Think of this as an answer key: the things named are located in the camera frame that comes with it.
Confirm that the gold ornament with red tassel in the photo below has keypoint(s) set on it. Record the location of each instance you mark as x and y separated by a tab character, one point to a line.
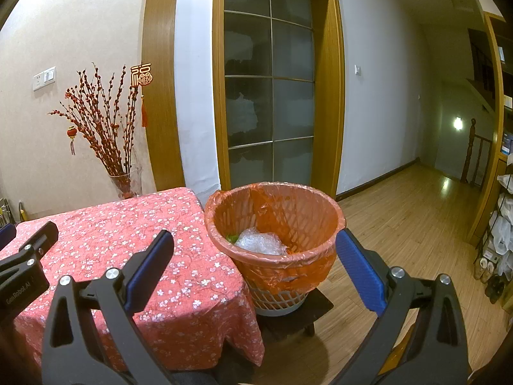
141	75

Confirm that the red lantern ornament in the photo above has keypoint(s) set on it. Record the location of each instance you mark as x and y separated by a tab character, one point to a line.
71	132

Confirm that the white wall outlet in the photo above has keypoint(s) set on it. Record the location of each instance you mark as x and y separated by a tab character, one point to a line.
38	82

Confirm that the wooden stair railing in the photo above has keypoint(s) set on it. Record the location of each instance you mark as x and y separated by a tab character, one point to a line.
467	156

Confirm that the red berry branches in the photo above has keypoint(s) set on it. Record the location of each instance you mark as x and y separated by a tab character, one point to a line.
108	140

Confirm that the dark wooden stool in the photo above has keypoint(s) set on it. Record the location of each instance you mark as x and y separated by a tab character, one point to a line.
312	308

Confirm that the pair of light slippers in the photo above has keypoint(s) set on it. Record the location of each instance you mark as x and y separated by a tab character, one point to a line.
485	268

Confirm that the wooden wall panel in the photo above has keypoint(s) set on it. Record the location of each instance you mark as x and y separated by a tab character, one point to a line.
160	88

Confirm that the red floral tablecloth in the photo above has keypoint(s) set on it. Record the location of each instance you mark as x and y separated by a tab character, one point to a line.
120	224

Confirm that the glass vase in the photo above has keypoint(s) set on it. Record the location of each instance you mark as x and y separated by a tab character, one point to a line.
124	186

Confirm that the shoe rack with shoes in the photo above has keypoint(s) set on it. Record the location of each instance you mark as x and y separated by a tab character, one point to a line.
503	236

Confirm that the yellow-green printed plastic bag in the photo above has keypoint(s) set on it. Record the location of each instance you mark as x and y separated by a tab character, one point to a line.
231	237

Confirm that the pair of dark shoes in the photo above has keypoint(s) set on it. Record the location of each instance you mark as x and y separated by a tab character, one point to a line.
497	288

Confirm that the clear plastic bag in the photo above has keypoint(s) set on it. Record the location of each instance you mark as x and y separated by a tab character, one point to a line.
258	242

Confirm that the wooden door frame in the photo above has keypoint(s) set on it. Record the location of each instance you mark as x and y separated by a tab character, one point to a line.
328	88

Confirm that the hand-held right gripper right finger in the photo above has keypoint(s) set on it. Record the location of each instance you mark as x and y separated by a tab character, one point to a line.
360	272

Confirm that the dark wooden staircase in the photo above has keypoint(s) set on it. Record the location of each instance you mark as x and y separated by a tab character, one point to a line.
481	68

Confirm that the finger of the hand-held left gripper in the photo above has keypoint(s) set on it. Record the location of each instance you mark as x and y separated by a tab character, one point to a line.
7	234
42	236

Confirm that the glowing wall light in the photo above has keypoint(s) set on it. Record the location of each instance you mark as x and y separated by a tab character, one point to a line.
457	122

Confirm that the wooden shelf unit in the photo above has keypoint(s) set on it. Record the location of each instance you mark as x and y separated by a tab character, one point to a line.
497	136

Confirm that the frosted glass door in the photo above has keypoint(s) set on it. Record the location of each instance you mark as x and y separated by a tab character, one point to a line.
248	48

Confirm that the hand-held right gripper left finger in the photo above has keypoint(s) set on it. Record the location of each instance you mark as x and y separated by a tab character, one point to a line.
148	272

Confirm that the wastebasket with orange liner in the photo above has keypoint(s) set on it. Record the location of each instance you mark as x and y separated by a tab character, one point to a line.
260	272

